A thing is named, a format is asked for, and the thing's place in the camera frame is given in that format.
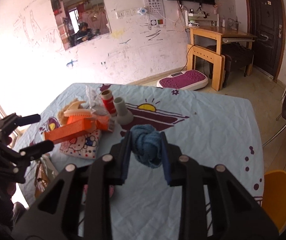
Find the orange rectangular box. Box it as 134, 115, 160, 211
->
44, 118, 96, 144

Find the wall socket strip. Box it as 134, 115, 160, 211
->
116, 8, 139, 19

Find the clear plastic bag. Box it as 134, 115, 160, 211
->
86, 85, 110, 116

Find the eye chart poster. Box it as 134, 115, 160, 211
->
144, 0, 166, 28

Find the dark brown door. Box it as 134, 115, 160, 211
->
247, 0, 285, 80

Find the red thread spool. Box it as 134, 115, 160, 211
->
101, 89, 117, 116

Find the blue knotted cloth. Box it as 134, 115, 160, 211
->
130, 124, 161, 168

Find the beige comb brush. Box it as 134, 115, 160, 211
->
57, 99, 91, 126

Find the white hello kitty pouch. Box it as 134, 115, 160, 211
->
59, 129, 102, 160

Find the wooden stool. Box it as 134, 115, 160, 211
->
186, 44, 225, 92

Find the dark piano bench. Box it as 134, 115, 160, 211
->
221, 43, 254, 88

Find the grey plastic pipe fitting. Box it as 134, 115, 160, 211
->
113, 97, 134, 126

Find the wall mirror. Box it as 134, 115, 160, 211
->
50, 0, 110, 50

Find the yellow trash bin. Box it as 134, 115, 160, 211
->
261, 170, 286, 233

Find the light blue patterned tablecloth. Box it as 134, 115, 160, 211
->
15, 84, 263, 239

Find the wooden desk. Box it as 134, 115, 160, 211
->
187, 26, 257, 55

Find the purple white vibration plate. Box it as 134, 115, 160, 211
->
157, 70, 208, 90

